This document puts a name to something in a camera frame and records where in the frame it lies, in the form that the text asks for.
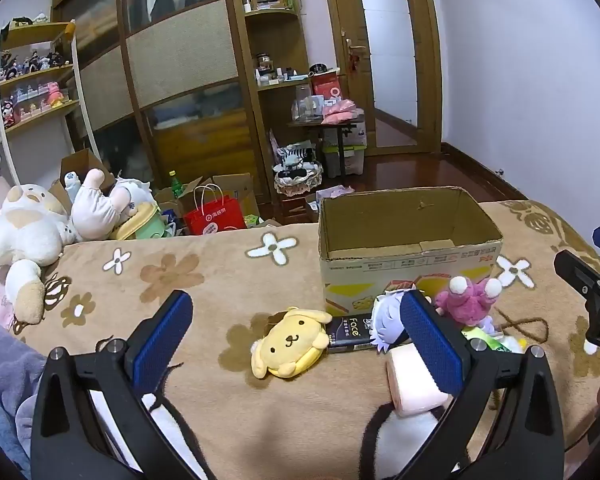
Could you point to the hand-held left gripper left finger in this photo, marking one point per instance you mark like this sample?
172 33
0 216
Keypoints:
162 340

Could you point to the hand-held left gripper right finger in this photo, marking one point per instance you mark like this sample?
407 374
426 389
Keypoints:
430 345

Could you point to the white-haired purple plush doll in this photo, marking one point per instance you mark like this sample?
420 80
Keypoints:
387 317

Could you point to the pink plush toy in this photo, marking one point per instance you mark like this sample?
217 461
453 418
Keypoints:
467 305

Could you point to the green tissue pack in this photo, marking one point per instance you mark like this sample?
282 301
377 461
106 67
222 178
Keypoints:
485 340

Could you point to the yellow dog plush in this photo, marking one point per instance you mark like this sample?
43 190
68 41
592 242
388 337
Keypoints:
290 342

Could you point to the pink toilet paper roll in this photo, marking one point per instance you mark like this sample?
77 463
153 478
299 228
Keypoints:
405 385

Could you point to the black tissue pack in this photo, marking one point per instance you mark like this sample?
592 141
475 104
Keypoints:
347 335

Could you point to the white black-edged plush cushion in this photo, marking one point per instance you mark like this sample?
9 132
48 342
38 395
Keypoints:
410 445

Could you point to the green yellow plastic container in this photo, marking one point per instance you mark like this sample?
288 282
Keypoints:
147 227

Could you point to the red paper bag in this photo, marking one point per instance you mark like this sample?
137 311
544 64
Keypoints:
212 217

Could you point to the white pink plush doll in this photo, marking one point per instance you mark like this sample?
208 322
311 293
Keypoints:
95 210

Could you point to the white fluffy-haired plush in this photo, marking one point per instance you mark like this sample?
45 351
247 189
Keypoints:
135 195

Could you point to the small green box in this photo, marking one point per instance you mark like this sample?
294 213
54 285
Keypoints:
252 220

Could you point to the green glass bottle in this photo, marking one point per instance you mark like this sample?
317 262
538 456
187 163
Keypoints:
176 185

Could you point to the purple fleece blanket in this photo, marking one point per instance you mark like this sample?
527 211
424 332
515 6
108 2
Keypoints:
0 375

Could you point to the large open cardboard box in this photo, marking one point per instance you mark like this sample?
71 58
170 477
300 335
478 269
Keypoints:
230 187

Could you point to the large white cat plush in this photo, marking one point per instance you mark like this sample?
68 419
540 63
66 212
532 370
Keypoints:
25 230

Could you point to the small blue white plush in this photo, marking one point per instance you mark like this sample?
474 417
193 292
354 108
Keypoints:
71 183

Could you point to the brown cardboard box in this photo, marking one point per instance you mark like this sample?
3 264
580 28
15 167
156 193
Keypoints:
80 165

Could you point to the clear plastic storage box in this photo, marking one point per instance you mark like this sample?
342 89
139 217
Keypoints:
350 160

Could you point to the lace basket of socks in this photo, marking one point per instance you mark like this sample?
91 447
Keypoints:
297 175

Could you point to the small dark side table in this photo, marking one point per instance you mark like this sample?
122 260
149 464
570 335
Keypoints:
325 126

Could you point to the pink cloth pile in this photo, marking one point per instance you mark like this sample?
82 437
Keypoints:
340 111

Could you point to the white shelf unit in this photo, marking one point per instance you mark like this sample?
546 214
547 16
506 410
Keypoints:
40 110

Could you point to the clear plastic container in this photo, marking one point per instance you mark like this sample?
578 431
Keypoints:
307 105

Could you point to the row of pink figurines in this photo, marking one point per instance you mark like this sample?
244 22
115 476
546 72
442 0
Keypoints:
40 100

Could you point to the red gift bag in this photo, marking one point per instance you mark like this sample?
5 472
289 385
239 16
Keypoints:
327 88

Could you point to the wooden wardrobe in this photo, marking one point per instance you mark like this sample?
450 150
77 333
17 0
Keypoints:
180 50

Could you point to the red door tassel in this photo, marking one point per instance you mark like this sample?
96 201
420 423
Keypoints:
353 63

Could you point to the black round hat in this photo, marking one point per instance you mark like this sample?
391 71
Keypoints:
318 68

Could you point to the row of dark figurines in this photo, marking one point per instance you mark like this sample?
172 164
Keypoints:
35 62

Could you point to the wooden glass door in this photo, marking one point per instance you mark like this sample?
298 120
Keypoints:
352 20

